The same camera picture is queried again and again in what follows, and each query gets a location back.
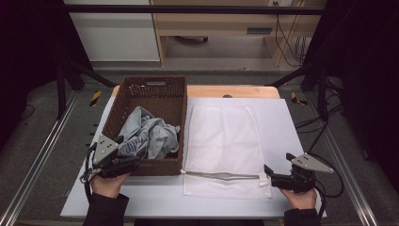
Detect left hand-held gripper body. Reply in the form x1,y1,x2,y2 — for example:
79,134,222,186
90,134,127,179

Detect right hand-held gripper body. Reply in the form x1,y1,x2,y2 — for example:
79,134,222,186
272,153,335,193

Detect grey garment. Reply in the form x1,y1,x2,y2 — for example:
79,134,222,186
117,105,182,160

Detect brown wicker basket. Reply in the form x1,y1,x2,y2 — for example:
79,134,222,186
102,75,188,177

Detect white mesh laundry bag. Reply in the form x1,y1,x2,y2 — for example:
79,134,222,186
182,104,273,200

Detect person's left hand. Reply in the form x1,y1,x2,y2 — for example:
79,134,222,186
89,171,132,200

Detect person's right hand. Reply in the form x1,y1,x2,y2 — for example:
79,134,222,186
280,187,318,211

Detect white board mat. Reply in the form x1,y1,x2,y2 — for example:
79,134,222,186
59,96,327,219

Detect yellow clamp left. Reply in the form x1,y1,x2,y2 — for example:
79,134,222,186
89,89,104,107

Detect yellow clamp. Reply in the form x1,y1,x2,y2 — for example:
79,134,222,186
89,89,104,107
290,91,310,106

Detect yellow clamp right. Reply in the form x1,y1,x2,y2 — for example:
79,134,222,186
290,91,310,106

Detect black metal stand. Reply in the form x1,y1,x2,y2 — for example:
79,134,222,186
56,59,119,121
268,60,331,122

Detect black curtain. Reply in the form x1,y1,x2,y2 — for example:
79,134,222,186
0,0,92,150
300,0,399,191

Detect white cabinet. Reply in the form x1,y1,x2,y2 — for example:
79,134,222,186
64,0,161,62

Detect light wooden desk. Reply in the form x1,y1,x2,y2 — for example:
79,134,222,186
150,0,327,68

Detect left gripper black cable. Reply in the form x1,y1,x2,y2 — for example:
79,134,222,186
79,142,98,202

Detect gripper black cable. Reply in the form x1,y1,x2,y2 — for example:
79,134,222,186
314,184,327,220
79,142,98,202

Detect black floor cables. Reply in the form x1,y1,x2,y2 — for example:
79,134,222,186
295,78,346,199

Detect aluminium floor rail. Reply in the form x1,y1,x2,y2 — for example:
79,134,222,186
304,92,379,226
0,90,80,226

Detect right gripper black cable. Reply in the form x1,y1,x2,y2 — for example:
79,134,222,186
314,184,327,220

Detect thin black floor cable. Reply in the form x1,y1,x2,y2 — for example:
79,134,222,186
20,103,37,122

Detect hanging black cables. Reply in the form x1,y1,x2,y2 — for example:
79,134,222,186
273,1,309,68

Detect black horizontal frame bar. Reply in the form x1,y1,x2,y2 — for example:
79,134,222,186
62,4,326,16

